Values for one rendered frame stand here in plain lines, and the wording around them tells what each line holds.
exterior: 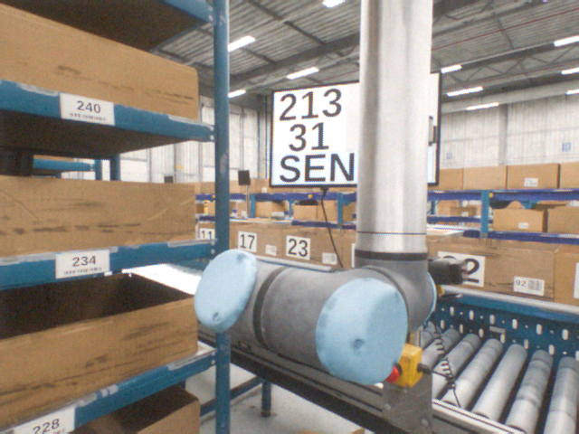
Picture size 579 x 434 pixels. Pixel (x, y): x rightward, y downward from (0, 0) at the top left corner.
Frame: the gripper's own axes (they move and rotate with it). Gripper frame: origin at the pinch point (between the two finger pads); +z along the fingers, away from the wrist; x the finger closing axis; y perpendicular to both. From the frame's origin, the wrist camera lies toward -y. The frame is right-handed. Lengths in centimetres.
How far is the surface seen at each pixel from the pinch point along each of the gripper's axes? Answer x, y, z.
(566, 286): 29, -40, 72
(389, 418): -3.2, 12.3, 34.2
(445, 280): 10.5, -16.8, 10.4
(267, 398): -98, 32, 115
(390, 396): -3.1, 7.6, 31.5
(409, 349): 2.4, -3.2, 21.8
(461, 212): -193, -475, 834
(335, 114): -23, -58, 1
